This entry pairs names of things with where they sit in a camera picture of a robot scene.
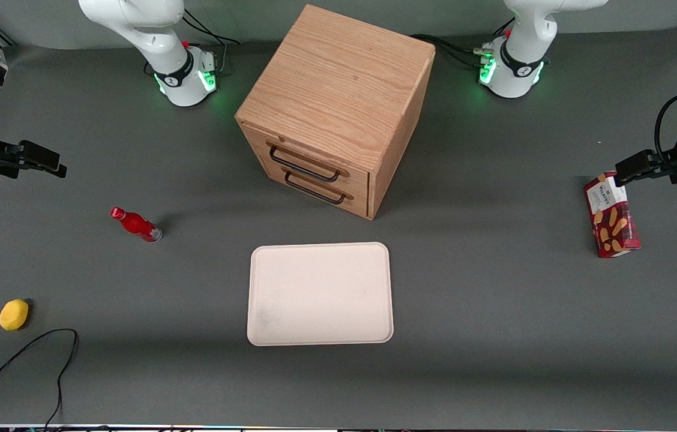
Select wooden drawer with worn handle plate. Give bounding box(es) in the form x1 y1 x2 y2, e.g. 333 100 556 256
242 122 371 194

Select thin black table cable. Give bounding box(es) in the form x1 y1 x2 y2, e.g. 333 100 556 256
0 328 79 430

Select oak wooden drawer cabinet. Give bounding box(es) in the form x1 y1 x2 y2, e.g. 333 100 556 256
235 4 436 221

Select black right base cables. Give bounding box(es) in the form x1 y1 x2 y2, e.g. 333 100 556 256
181 7 241 77

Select cream plastic tray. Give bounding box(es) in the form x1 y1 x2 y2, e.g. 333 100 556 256
247 242 394 347

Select yellow lemon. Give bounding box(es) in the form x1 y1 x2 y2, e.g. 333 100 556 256
0 299 30 331

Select red tartan shortbread box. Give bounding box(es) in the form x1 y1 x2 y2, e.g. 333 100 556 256
583 171 641 259

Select red soda bottle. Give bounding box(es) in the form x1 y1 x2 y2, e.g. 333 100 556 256
110 207 163 243

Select black left base cables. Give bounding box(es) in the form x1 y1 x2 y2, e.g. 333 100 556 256
411 18 516 70

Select black base cables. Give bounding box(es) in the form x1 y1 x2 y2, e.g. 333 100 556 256
181 7 241 77
411 18 516 70

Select black metal drawer handle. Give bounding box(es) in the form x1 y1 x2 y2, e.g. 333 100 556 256
265 140 351 183
281 168 355 206

